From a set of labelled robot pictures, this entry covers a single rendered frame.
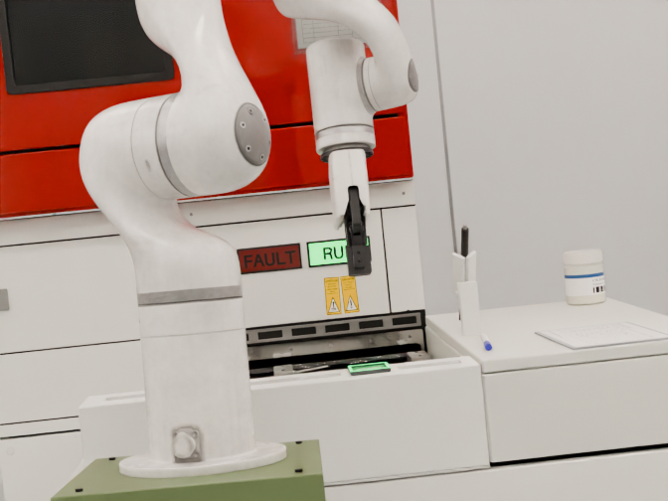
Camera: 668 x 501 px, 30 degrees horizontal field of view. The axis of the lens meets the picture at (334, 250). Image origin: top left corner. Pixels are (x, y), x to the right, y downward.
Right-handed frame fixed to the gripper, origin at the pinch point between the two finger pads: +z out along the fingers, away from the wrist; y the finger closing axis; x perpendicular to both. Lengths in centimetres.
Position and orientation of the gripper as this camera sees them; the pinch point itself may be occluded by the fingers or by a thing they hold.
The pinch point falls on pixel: (358, 260)
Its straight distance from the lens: 173.6
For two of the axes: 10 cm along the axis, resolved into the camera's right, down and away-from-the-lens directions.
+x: 9.9, -1.0, 0.5
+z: 1.1, 9.8, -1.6
